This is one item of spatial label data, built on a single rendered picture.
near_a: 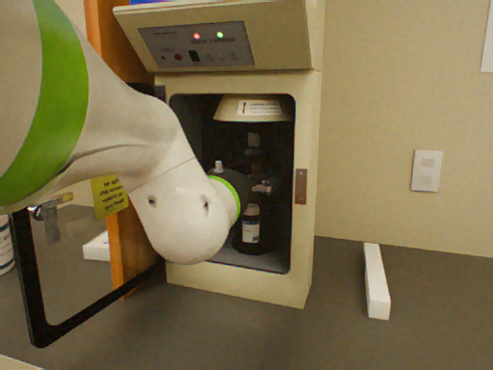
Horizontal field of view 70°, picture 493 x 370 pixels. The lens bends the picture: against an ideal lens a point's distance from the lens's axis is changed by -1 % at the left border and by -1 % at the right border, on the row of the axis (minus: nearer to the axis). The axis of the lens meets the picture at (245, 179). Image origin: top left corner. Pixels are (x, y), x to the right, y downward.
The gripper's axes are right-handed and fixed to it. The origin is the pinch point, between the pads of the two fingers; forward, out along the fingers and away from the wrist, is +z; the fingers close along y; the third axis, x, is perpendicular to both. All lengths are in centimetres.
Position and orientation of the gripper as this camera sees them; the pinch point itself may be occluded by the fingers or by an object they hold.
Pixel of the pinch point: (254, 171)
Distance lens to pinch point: 79.3
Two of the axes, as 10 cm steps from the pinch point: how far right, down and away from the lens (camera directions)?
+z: 2.8, -2.2, 9.4
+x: 0.0, 9.7, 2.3
